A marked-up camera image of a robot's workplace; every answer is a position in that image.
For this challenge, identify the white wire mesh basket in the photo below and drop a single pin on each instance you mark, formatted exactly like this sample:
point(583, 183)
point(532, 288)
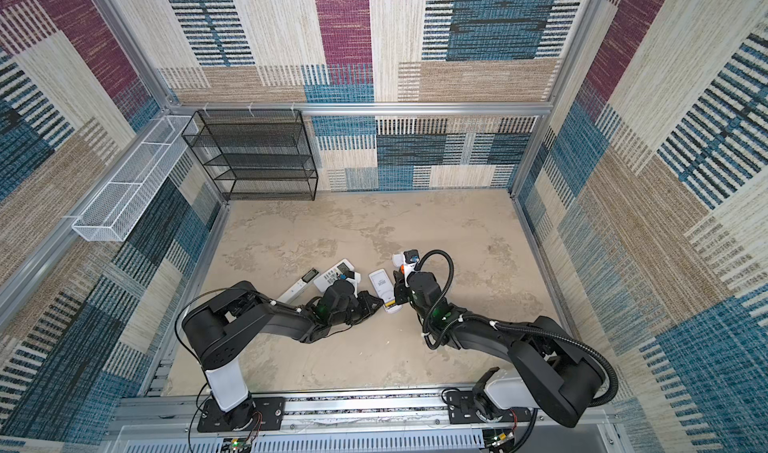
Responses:
point(117, 207)

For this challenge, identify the white remote control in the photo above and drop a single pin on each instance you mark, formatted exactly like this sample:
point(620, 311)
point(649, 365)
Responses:
point(326, 279)
point(383, 287)

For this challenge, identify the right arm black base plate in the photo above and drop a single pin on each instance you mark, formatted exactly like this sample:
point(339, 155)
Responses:
point(489, 406)

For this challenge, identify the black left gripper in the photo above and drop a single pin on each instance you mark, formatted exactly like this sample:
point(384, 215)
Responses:
point(365, 300)

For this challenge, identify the black wire mesh shelf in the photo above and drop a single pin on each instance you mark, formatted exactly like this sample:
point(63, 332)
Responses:
point(254, 154)

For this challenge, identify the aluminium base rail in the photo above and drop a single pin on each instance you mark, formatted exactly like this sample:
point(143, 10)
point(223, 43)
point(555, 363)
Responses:
point(414, 419)

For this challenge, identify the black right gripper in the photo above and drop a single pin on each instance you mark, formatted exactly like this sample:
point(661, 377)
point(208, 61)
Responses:
point(399, 288)

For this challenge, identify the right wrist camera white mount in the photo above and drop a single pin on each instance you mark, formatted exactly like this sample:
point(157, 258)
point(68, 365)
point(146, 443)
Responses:
point(400, 259)

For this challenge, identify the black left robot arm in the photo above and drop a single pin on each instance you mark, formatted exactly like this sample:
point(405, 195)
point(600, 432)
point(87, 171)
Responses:
point(219, 329)

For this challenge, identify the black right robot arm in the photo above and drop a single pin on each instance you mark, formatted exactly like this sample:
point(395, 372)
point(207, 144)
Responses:
point(563, 375)

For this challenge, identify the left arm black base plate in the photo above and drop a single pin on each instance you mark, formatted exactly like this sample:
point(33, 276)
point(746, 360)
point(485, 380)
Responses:
point(240, 414)

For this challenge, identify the slim white remote black screen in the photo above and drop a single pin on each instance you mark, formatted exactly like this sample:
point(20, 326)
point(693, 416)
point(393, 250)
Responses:
point(298, 287)

